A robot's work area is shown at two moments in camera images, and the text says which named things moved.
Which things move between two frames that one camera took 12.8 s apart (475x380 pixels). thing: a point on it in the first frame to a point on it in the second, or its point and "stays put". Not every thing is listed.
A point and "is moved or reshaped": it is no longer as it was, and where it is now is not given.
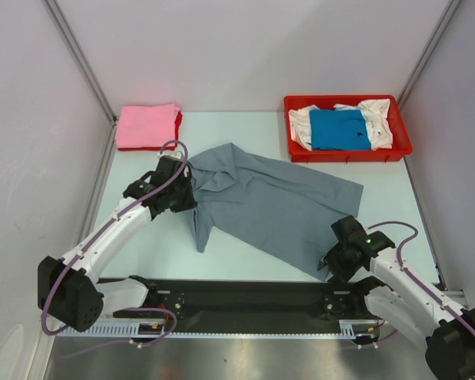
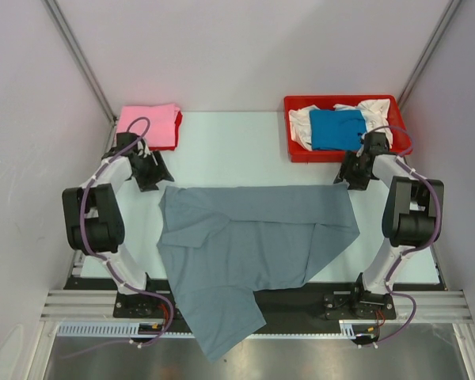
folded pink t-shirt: (141, 126) stays put
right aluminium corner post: (450, 11) stays put
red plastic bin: (401, 144) stays put
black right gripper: (340, 275) to (346, 172)
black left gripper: (189, 202) to (159, 173)
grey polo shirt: (279, 210) is moved or reshaped
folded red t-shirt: (178, 119) stays put
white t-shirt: (375, 113) stays put
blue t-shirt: (339, 129) stays put
